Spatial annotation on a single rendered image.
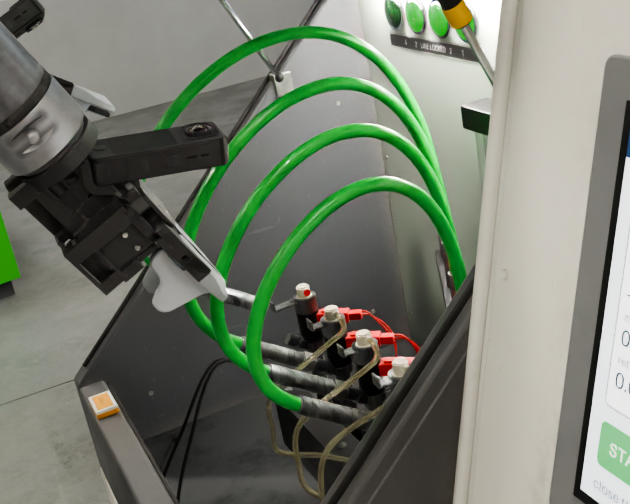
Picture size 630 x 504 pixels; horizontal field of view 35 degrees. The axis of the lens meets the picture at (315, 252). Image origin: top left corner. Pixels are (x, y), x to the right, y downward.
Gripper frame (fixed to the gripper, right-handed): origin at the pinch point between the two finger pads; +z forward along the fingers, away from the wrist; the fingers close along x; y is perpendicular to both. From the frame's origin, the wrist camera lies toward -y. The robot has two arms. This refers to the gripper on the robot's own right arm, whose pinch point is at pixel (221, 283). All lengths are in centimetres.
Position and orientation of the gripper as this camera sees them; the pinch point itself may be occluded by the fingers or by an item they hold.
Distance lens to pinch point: 89.3
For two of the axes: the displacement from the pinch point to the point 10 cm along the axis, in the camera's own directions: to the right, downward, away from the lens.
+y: -7.6, 6.5, 0.0
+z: 5.3, 6.3, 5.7
